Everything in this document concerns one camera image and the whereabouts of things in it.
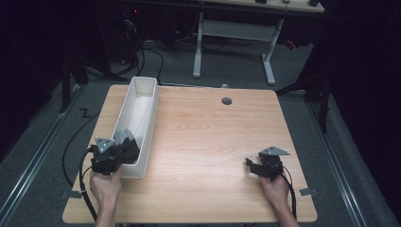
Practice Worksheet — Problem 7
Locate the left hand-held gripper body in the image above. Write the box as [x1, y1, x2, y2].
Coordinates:
[90, 136, 125, 176]

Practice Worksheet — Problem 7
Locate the white rectangular box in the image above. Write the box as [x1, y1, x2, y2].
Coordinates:
[112, 76, 160, 180]

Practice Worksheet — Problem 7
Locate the grey tape piece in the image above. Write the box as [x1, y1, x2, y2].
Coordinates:
[61, 190, 84, 201]
[298, 187, 319, 197]

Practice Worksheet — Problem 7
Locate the black floor cable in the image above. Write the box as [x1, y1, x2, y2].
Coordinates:
[61, 113, 100, 187]

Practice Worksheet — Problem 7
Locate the black metal stand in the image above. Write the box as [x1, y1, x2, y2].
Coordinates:
[276, 70, 333, 133]
[59, 53, 91, 114]

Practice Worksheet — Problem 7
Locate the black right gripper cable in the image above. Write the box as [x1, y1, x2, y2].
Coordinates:
[280, 165, 298, 220]

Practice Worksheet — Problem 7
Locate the black cable bundle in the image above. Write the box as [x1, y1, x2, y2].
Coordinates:
[121, 17, 166, 86]

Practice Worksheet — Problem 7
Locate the grey and black sock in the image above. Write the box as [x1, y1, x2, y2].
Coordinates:
[113, 128, 141, 165]

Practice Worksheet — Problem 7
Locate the person's left hand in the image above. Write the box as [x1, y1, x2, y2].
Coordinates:
[89, 166, 123, 206]

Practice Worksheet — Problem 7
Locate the person's right hand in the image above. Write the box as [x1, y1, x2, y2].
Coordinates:
[258, 174, 291, 207]

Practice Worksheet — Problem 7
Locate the metal floor rail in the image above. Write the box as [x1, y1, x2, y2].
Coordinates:
[305, 102, 369, 227]
[0, 84, 83, 219]

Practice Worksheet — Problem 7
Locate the wooden desk with white frame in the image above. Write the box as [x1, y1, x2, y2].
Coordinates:
[192, 0, 325, 86]

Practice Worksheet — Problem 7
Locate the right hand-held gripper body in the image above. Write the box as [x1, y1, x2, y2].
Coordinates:
[256, 146, 291, 183]

